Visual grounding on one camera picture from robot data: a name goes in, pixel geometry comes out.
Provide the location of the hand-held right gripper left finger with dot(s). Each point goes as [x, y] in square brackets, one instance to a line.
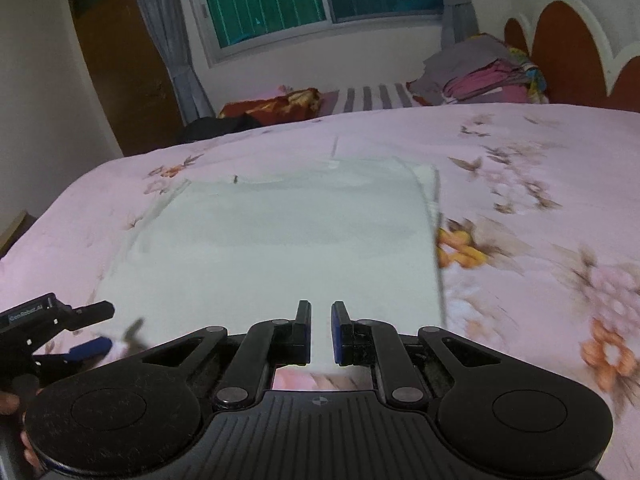
[305, 332]

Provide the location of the pile of folded clothes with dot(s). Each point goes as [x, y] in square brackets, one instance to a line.
[475, 77]

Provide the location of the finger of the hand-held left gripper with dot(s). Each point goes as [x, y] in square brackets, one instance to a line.
[90, 349]
[92, 312]

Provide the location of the brown bedside furniture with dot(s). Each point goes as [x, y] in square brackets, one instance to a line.
[12, 232]

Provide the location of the grey curtain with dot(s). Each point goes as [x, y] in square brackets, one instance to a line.
[457, 5]
[170, 45]

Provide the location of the red floral blanket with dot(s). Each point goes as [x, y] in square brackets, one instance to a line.
[272, 107]

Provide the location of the person's left hand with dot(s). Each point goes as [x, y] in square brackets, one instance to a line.
[7, 403]

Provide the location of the red and white headboard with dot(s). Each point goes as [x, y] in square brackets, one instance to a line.
[570, 45]

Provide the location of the grey striped cloth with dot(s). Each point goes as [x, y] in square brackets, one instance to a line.
[370, 97]

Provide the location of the brown wooden door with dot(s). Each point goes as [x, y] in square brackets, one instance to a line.
[125, 75]

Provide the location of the pink floral bed sheet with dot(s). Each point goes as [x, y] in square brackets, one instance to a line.
[525, 185]

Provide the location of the white knitted sweater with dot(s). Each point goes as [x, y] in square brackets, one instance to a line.
[300, 240]

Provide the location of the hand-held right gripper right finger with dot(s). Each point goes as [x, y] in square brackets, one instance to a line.
[338, 332]

